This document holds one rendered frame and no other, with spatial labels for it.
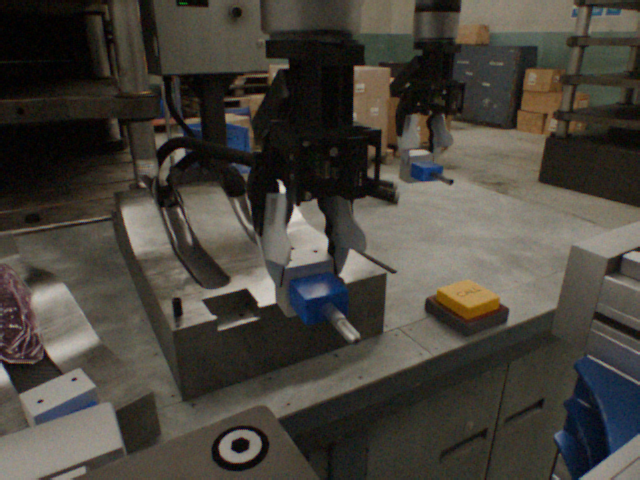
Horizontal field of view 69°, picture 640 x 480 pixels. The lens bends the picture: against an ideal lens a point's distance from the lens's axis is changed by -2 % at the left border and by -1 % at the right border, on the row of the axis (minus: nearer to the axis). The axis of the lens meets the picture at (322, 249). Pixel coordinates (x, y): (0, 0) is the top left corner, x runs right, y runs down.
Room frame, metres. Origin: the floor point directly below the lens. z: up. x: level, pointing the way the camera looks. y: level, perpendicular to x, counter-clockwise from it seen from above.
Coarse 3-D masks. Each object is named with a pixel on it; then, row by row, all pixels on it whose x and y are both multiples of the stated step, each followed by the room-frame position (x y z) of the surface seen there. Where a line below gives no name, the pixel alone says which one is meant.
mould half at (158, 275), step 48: (144, 192) 0.70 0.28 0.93; (192, 192) 0.71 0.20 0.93; (144, 240) 0.60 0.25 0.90; (240, 240) 0.63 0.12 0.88; (144, 288) 0.53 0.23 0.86; (192, 288) 0.47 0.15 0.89; (240, 288) 0.47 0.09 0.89; (384, 288) 0.51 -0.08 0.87; (192, 336) 0.39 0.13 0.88; (240, 336) 0.42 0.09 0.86; (288, 336) 0.45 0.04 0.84; (336, 336) 0.48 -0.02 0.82; (192, 384) 0.39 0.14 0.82
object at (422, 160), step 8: (416, 152) 0.88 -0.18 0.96; (424, 152) 0.88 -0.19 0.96; (400, 160) 0.89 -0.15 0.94; (408, 160) 0.86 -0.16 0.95; (416, 160) 0.86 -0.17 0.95; (424, 160) 0.87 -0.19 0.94; (432, 160) 0.88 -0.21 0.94; (400, 168) 0.89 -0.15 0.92; (408, 168) 0.86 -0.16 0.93; (416, 168) 0.84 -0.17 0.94; (424, 168) 0.82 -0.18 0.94; (432, 168) 0.83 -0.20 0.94; (440, 168) 0.83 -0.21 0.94; (400, 176) 0.89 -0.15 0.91; (408, 176) 0.86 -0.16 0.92; (416, 176) 0.84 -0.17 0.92; (424, 176) 0.82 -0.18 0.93; (432, 176) 0.82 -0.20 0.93; (440, 176) 0.80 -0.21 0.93; (448, 184) 0.78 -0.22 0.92
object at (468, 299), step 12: (444, 288) 0.57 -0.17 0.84; (456, 288) 0.57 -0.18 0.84; (468, 288) 0.57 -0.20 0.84; (480, 288) 0.57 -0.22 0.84; (444, 300) 0.55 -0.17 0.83; (456, 300) 0.54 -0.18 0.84; (468, 300) 0.54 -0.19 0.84; (480, 300) 0.54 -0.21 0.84; (492, 300) 0.54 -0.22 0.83; (456, 312) 0.53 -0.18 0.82; (468, 312) 0.52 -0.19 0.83; (480, 312) 0.53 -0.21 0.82
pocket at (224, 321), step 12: (204, 300) 0.45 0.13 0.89; (216, 300) 0.45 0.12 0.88; (228, 300) 0.46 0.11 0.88; (240, 300) 0.47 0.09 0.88; (252, 300) 0.46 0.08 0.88; (216, 312) 0.45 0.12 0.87; (228, 312) 0.46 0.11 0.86; (240, 312) 0.46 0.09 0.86; (252, 312) 0.46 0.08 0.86; (228, 324) 0.42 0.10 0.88
